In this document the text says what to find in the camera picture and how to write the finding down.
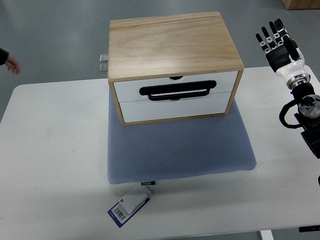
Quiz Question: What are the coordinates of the wooden drawer cabinet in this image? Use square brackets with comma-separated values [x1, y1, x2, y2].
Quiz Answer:
[107, 12, 244, 125]

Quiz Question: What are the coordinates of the white blue product tag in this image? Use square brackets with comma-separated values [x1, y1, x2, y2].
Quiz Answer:
[107, 185, 153, 228]

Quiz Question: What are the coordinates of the dark sleeve forearm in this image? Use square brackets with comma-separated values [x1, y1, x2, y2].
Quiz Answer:
[0, 48, 9, 66]

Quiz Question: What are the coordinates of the cardboard box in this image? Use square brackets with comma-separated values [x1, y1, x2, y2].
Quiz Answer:
[282, 0, 320, 10]

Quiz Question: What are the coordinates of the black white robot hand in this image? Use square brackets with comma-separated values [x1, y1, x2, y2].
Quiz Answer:
[255, 18, 311, 90]

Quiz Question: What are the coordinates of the white table leg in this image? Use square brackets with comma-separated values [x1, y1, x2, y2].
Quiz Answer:
[259, 230, 274, 240]

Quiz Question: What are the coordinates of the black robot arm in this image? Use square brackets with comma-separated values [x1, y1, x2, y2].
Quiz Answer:
[279, 82, 320, 159]

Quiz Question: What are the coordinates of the grey metal clamp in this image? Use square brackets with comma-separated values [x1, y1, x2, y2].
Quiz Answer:
[99, 53, 109, 73]

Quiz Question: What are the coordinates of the black drawer handle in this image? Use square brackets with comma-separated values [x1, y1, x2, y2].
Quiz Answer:
[139, 80, 217, 102]

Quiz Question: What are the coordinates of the person's hand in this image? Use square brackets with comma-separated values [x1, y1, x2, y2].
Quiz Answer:
[4, 53, 21, 75]

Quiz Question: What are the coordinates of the white drawer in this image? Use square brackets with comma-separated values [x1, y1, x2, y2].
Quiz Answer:
[114, 71, 238, 103]

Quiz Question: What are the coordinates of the black table control box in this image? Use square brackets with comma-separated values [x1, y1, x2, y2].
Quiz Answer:
[298, 225, 320, 233]

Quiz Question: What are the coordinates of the blue mesh cushion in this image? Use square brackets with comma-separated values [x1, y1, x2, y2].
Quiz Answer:
[106, 99, 257, 185]

